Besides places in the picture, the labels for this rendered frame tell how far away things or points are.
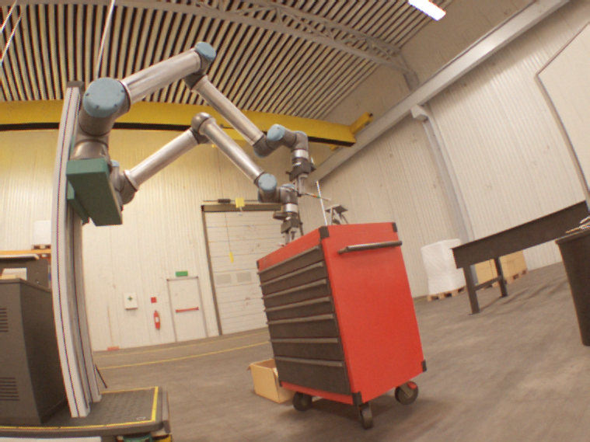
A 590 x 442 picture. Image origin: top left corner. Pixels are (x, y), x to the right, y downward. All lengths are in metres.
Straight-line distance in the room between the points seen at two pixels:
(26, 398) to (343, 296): 1.30
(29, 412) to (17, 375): 0.13
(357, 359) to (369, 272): 0.39
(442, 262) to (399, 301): 6.45
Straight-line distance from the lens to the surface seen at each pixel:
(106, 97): 1.25
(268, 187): 1.62
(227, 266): 12.12
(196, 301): 11.65
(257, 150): 1.75
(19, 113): 9.95
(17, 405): 1.35
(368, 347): 1.46
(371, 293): 1.50
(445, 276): 8.06
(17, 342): 1.30
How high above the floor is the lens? 0.64
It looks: 14 degrees up
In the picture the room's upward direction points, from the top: 11 degrees counter-clockwise
